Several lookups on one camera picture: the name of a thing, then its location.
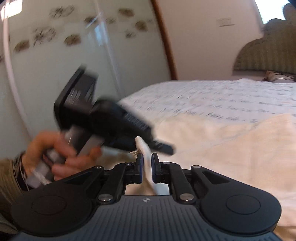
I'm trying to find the person's left hand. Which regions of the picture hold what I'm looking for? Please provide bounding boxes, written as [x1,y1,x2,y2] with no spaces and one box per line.
[22,131,101,181]

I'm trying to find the white wardrobe with floral pattern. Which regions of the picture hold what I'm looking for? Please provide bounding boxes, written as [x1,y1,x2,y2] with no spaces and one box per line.
[1,0,171,158]

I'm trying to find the window with blue frame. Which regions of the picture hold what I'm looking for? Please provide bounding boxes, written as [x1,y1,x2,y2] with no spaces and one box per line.
[254,0,289,24]

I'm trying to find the white wall socket plate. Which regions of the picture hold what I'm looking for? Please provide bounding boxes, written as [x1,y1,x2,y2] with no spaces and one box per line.
[217,18,234,27]

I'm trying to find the green striped scalloped headboard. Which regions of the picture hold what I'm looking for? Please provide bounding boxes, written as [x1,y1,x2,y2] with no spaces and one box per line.
[233,1,295,75]

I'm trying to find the white bedspread with script text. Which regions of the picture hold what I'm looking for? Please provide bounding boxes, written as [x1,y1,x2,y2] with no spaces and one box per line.
[119,78,295,123]

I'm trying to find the brown wooden door frame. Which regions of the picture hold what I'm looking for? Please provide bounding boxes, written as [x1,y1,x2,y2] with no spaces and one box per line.
[151,0,178,80]

